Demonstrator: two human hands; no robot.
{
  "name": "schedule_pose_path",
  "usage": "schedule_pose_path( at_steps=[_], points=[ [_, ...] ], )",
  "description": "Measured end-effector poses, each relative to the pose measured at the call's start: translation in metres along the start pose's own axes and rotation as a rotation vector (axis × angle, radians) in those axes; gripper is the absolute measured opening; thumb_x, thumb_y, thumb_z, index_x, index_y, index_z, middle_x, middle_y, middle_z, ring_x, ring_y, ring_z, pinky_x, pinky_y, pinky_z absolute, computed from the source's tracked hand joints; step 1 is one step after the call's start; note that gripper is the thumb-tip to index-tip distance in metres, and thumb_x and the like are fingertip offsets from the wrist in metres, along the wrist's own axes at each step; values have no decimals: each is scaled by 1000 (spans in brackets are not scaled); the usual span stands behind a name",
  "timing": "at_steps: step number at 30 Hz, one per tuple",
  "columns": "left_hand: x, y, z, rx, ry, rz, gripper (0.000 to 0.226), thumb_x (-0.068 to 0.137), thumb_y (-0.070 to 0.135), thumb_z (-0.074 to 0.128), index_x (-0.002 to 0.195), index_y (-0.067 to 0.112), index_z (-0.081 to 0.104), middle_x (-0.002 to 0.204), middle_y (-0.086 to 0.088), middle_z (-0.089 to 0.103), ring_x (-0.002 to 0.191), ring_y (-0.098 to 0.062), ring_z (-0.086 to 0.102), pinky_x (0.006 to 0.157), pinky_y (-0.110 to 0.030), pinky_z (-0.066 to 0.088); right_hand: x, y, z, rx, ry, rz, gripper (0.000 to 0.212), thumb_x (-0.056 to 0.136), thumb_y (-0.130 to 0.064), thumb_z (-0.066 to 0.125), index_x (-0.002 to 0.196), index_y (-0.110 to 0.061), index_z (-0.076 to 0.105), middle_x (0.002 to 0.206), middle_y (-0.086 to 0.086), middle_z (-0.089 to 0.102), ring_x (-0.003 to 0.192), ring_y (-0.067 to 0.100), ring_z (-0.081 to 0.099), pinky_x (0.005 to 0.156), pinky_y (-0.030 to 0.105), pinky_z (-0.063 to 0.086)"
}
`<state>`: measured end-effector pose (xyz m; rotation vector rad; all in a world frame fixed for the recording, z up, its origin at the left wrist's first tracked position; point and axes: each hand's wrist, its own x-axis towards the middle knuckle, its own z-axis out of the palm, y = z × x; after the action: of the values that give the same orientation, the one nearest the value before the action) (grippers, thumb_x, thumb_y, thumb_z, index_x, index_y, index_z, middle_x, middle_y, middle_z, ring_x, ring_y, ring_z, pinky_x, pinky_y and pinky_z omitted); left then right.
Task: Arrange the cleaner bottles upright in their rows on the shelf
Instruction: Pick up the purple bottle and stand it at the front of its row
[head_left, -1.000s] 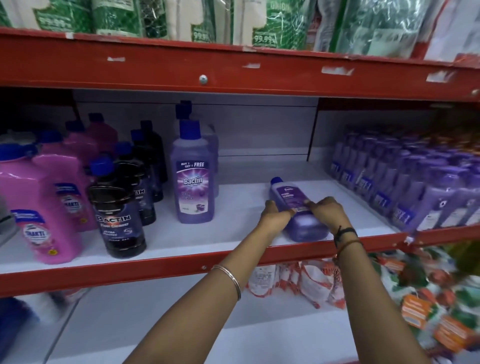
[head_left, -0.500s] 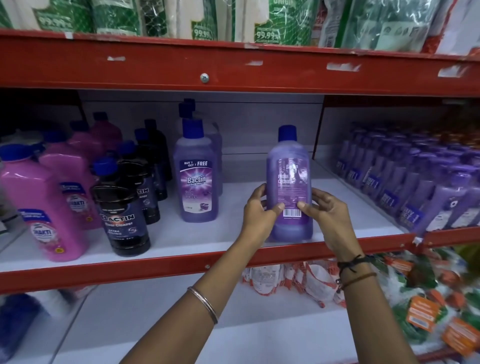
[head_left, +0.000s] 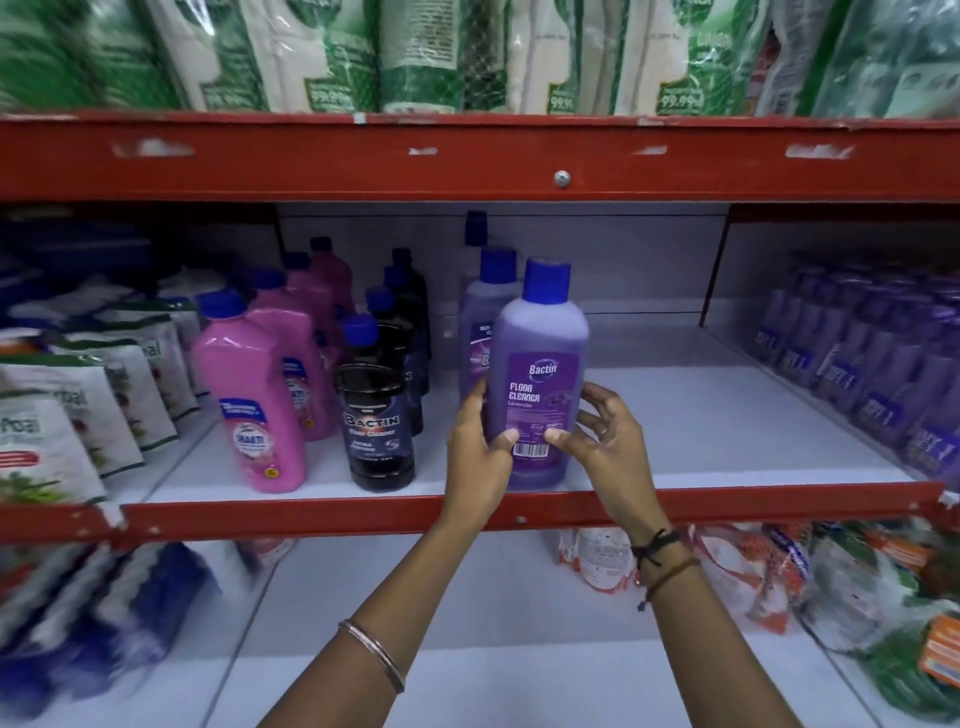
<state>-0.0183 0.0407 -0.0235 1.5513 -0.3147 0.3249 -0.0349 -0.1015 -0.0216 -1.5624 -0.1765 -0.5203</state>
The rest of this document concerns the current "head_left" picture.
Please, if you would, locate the person's left hand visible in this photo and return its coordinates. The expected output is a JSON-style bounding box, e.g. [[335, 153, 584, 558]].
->
[[441, 375, 521, 528]]

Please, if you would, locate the person's right hand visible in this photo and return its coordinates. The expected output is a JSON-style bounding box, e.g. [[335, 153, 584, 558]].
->
[[543, 381, 666, 546]]

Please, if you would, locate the person's right forearm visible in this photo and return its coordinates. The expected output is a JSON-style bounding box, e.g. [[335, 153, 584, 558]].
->
[[636, 525, 810, 728]]

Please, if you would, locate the person's left forearm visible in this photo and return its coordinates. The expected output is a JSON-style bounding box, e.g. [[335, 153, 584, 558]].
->
[[257, 511, 498, 728]]

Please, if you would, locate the white red refill pouch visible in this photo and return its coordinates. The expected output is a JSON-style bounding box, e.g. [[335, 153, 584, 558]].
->
[[557, 527, 640, 595]]

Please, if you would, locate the black cleaner bottle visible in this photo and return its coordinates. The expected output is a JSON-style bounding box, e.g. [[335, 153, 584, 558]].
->
[[390, 246, 430, 301], [364, 286, 426, 437], [334, 315, 417, 493], [381, 265, 432, 397]]

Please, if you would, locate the pile of orange white pouches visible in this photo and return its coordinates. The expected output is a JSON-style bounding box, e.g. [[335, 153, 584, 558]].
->
[[688, 521, 815, 637]]

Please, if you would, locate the pink cleaner bottle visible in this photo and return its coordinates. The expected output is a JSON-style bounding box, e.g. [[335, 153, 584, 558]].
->
[[192, 288, 309, 495], [246, 267, 340, 443], [282, 251, 348, 354], [309, 236, 357, 318]]

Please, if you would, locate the silver bangle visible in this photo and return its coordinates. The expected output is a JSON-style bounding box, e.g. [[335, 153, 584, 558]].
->
[[337, 618, 407, 696]]

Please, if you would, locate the red metal shelf rack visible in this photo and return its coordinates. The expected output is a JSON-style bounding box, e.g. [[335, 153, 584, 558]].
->
[[0, 108, 960, 728]]

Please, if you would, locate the row of wrapped purple bottles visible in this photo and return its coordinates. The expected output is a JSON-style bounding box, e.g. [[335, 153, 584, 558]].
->
[[752, 250, 960, 492]]

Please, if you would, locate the pile of green clear packets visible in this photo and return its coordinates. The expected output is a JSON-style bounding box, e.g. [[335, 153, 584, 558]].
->
[[798, 516, 960, 728]]

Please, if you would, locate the row of white green pouches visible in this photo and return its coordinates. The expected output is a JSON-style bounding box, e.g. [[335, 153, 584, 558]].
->
[[0, 267, 228, 513]]

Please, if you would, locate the white red plastic bag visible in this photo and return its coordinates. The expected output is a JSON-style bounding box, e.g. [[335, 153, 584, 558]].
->
[[746, 0, 826, 118]]

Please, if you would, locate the row of green white sacks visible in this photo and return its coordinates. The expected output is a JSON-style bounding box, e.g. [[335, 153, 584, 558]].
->
[[0, 0, 775, 117]]

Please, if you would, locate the pile of blue white packets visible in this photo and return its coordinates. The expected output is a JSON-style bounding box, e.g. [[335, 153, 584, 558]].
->
[[0, 538, 260, 728]]

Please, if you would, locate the clear green plastic bag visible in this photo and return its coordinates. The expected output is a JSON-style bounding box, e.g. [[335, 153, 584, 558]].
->
[[808, 0, 960, 120]]

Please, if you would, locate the black thread bracelet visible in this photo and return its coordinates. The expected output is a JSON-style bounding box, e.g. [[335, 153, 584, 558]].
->
[[630, 528, 685, 590]]

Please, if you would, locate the brown thread bracelet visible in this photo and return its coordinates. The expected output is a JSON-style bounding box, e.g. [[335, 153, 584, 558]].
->
[[637, 556, 703, 614]]

